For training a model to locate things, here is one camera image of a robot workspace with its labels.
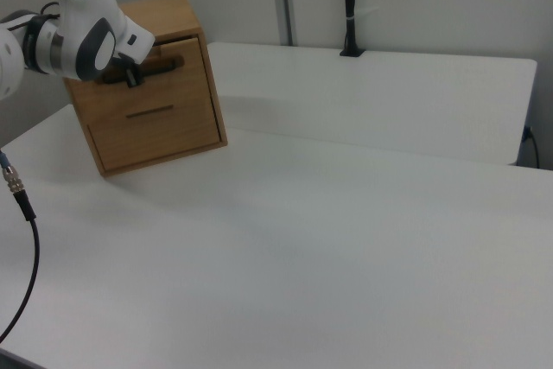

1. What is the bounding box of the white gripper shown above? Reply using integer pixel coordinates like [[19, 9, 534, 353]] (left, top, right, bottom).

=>
[[112, 13, 156, 89]]

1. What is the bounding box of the wooden drawer with slot handle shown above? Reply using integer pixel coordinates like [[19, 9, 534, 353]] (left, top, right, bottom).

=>
[[68, 35, 213, 118]]

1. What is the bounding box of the wooden two-drawer cabinet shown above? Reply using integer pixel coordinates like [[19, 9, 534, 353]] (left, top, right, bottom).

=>
[[63, 0, 229, 178]]

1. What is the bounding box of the wooden drawer with thin slit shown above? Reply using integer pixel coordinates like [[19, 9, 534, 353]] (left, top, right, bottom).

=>
[[86, 92, 223, 173]]

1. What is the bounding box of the white zip tie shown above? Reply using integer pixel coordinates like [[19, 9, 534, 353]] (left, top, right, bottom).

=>
[[345, 6, 380, 23]]

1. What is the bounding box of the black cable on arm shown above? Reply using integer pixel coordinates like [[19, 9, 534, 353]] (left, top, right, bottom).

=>
[[7, 0, 62, 34]]

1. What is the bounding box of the black cable with silver connector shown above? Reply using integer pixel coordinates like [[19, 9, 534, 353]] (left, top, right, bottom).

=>
[[0, 149, 41, 345]]

